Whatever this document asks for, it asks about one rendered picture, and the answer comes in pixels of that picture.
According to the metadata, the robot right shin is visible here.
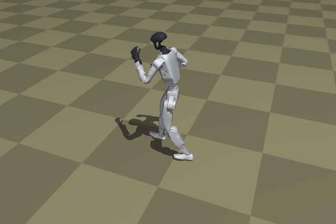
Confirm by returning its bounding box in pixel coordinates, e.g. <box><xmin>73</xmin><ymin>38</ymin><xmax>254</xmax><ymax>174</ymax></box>
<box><xmin>159</xmin><ymin>114</ymin><xmax>165</xmax><ymax>137</ymax></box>

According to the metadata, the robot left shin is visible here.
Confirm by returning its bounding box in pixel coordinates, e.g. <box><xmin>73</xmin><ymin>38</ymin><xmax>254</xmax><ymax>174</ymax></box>
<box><xmin>166</xmin><ymin>130</ymin><xmax>189</xmax><ymax>156</ymax></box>

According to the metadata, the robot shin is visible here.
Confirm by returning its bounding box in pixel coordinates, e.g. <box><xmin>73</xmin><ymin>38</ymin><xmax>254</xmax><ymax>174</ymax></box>
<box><xmin>159</xmin><ymin>114</ymin><xmax>165</xmax><ymax>137</ymax></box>
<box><xmin>166</xmin><ymin>130</ymin><xmax>189</xmax><ymax>156</ymax></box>

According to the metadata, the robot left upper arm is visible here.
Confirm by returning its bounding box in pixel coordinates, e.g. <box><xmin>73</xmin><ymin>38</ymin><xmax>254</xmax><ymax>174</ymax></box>
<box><xmin>143</xmin><ymin>58</ymin><xmax>165</xmax><ymax>84</ymax></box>

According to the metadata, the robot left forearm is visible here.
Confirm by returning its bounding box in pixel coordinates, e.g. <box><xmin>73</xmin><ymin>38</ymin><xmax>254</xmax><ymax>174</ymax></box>
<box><xmin>135</xmin><ymin>61</ymin><xmax>146</xmax><ymax>82</ymax></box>

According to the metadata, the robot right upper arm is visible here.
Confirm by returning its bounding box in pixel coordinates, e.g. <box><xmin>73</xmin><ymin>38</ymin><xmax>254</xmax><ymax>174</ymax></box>
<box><xmin>171</xmin><ymin>47</ymin><xmax>188</xmax><ymax>67</ymax></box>

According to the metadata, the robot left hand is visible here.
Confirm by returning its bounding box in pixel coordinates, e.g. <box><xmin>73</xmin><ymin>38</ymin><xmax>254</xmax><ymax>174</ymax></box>
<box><xmin>131</xmin><ymin>46</ymin><xmax>142</xmax><ymax>65</ymax></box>

